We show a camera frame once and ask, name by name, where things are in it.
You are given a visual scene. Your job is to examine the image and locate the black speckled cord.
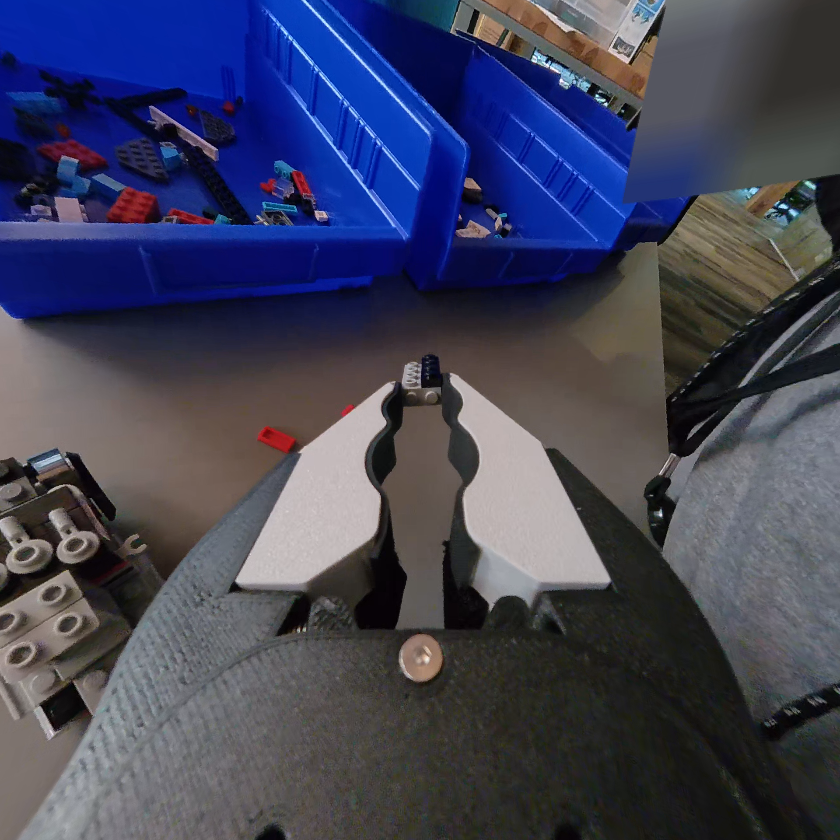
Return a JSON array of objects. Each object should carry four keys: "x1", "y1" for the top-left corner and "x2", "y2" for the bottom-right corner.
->
[{"x1": 666, "y1": 262, "x2": 840, "y2": 739}]

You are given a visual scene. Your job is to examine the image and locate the person's right forearm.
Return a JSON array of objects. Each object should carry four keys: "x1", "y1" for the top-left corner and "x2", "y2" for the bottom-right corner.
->
[{"x1": 812, "y1": 178, "x2": 840, "y2": 263}]

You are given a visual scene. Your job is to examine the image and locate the black lanyard strap with clip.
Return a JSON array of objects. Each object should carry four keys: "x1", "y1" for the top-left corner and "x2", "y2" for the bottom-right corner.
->
[{"x1": 645, "y1": 351, "x2": 840, "y2": 549}]

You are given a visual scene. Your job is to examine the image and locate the small blue picture card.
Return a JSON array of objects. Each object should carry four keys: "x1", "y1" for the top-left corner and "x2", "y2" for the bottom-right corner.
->
[{"x1": 607, "y1": 0, "x2": 664, "y2": 63}]

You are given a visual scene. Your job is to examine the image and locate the large blue plastic bin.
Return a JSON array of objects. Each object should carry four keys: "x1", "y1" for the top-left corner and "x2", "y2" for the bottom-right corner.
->
[{"x1": 0, "y1": 0, "x2": 470, "y2": 320}]

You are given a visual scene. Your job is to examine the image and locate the clear plastic drawer unit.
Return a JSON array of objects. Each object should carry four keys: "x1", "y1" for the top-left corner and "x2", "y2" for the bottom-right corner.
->
[{"x1": 532, "y1": 0, "x2": 631, "y2": 40}]

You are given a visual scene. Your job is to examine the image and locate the grey desk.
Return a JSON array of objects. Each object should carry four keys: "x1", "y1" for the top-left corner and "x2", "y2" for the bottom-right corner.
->
[{"x1": 0, "y1": 241, "x2": 670, "y2": 840}]

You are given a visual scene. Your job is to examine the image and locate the pile of large toy bricks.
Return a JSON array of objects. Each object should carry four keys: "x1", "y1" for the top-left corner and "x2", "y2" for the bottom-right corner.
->
[{"x1": 0, "y1": 52, "x2": 332, "y2": 227}]

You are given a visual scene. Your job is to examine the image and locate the grey and black brick assembly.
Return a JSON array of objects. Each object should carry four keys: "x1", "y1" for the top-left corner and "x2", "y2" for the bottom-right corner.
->
[{"x1": 400, "y1": 353, "x2": 444, "y2": 408}]

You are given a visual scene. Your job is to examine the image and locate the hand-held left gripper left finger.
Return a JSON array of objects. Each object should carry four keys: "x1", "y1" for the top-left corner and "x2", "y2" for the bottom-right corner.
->
[{"x1": 234, "y1": 381, "x2": 403, "y2": 614}]

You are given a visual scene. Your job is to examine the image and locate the black grey red brick model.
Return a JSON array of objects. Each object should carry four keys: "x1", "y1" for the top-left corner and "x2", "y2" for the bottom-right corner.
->
[{"x1": 0, "y1": 448, "x2": 165, "y2": 741}]

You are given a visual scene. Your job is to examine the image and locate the person's grey sweatshirt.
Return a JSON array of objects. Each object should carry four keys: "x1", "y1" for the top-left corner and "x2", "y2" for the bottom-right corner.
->
[{"x1": 659, "y1": 341, "x2": 840, "y2": 840}]

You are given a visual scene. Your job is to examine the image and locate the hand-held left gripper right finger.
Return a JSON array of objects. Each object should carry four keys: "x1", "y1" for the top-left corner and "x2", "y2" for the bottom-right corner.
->
[{"x1": 441, "y1": 373, "x2": 613, "y2": 608}]

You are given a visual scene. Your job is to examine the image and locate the pile of small toy bricks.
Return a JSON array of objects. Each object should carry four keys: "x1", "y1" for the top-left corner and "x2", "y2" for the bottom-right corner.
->
[{"x1": 456, "y1": 176, "x2": 516, "y2": 238}]

